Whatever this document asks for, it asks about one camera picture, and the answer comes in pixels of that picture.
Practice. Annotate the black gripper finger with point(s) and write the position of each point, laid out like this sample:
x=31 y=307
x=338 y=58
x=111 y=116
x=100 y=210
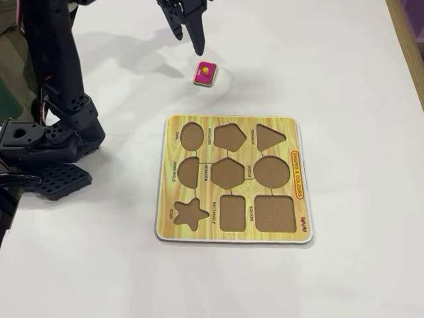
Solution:
x=174 y=20
x=197 y=33

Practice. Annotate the pink rectangle piece yellow pin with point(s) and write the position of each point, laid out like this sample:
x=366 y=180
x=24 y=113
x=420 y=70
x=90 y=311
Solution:
x=200 y=79

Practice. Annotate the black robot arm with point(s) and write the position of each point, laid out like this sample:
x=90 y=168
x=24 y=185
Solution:
x=56 y=66

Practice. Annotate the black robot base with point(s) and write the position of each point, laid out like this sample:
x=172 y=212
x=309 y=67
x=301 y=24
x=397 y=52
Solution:
x=63 y=182

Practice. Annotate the yellow wooden shape puzzle board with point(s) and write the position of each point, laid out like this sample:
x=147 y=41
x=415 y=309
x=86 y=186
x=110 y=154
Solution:
x=202 y=233

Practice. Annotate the green beige patterned cloth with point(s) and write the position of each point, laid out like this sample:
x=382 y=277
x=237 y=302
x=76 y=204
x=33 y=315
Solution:
x=11 y=66

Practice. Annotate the light wooden edge strip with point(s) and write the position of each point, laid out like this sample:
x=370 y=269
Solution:
x=409 y=49

